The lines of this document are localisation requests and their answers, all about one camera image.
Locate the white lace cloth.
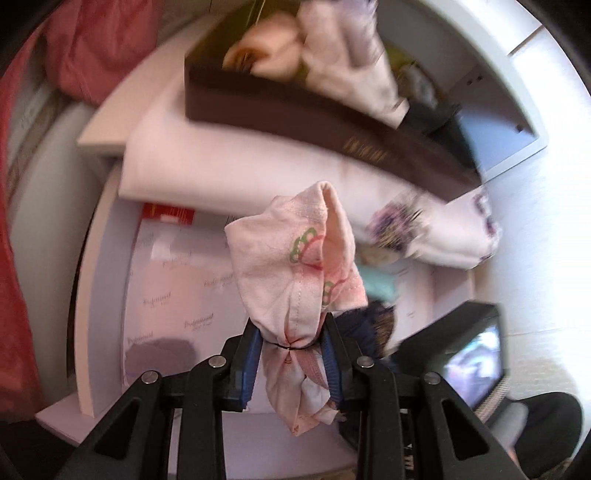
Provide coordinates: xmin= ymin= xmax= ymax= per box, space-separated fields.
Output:
xmin=298 ymin=0 xmax=409 ymax=127

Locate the peach cloth bundle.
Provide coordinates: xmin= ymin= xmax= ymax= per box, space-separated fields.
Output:
xmin=224 ymin=10 xmax=308 ymax=83

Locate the grey cloth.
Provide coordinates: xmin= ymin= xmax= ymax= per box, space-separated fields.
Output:
xmin=397 ymin=62 xmax=441 ymax=109

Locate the person's right forearm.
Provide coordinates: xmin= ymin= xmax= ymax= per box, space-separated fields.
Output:
xmin=489 ymin=391 xmax=583 ymax=480

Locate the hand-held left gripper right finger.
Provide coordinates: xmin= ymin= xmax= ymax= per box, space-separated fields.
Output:
xmin=318 ymin=311 xmax=527 ymax=480

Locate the printed drawer liner paper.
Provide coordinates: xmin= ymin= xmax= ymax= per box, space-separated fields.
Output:
xmin=121 ymin=217 xmax=444 ymax=388

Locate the black fuzzy sock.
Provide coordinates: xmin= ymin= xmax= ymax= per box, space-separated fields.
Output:
xmin=399 ymin=100 xmax=465 ymax=139

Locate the pale green soft cloth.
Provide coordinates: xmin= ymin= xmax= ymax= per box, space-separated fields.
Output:
xmin=385 ymin=44 xmax=409 ymax=77

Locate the pink printed cloth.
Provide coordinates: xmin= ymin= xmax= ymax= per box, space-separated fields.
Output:
xmin=225 ymin=181 xmax=370 ymax=437

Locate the red cloth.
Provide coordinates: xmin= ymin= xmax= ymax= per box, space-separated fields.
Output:
xmin=0 ymin=0 xmax=162 ymax=423

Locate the white cabinet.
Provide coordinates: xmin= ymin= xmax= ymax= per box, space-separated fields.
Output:
xmin=379 ymin=0 xmax=550 ymax=181

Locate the white embroidered folded cloth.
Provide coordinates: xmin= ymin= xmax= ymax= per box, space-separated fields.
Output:
xmin=119 ymin=69 xmax=504 ymax=271

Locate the lavender cloth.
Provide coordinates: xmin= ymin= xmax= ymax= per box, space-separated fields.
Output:
xmin=339 ymin=0 xmax=384 ymax=79

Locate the brown box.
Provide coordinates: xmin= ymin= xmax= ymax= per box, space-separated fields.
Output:
xmin=185 ymin=18 xmax=483 ymax=204

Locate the beige tied cloth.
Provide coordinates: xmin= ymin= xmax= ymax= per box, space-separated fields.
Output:
xmin=360 ymin=244 xmax=407 ymax=268

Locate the red packet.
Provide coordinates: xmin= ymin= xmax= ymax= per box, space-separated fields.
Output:
xmin=141 ymin=202 xmax=197 ymax=226

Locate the white drawer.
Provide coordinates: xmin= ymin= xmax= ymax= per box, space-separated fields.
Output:
xmin=34 ymin=83 xmax=485 ymax=480

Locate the teal cloth packet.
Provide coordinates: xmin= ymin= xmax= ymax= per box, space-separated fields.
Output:
xmin=358 ymin=264 xmax=400 ymax=301

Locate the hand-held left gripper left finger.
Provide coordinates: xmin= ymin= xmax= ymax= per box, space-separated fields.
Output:
xmin=55 ymin=318 xmax=262 ymax=480

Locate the navy lace underwear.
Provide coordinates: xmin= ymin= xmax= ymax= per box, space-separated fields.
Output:
xmin=339 ymin=302 xmax=400 ymax=358

